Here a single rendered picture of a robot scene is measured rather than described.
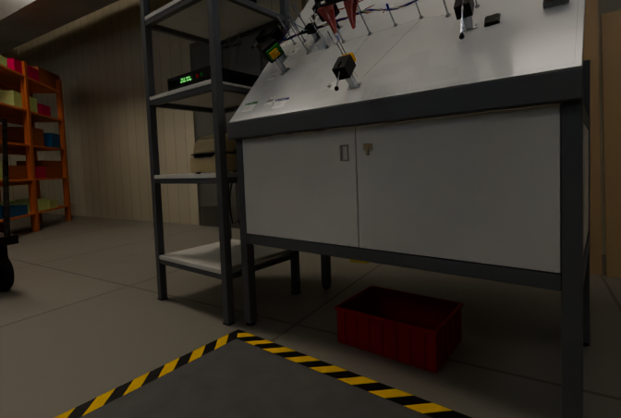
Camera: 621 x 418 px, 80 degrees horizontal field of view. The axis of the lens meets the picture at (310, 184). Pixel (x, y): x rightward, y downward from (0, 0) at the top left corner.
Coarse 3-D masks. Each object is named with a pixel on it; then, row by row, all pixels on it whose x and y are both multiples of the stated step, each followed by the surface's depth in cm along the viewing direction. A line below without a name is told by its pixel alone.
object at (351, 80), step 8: (344, 56) 114; (336, 64) 114; (344, 64) 112; (352, 64) 115; (336, 72) 114; (344, 72) 113; (352, 72) 115; (352, 80) 117; (336, 88) 111; (352, 88) 119
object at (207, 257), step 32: (192, 0) 160; (224, 0) 166; (288, 0) 188; (192, 32) 204; (224, 32) 206; (256, 32) 201; (160, 96) 181; (192, 96) 181; (224, 96) 184; (224, 128) 156; (224, 160) 156; (160, 192) 192; (224, 192) 156; (160, 224) 192; (224, 224) 156; (160, 256) 191; (192, 256) 186; (224, 256) 157; (256, 256) 181; (288, 256) 189; (160, 288) 193; (224, 288) 159; (224, 320) 160
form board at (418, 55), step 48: (384, 0) 147; (432, 0) 128; (480, 0) 113; (528, 0) 101; (576, 0) 92; (288, 48) 167; (336, 48) 143; (384, 48) 124; (432, 48) 110; (480, 48) 99; (528, 48) 90; (576, 48) 82; (288, 96) 139; (336, 96) 122; (384, 96) 108
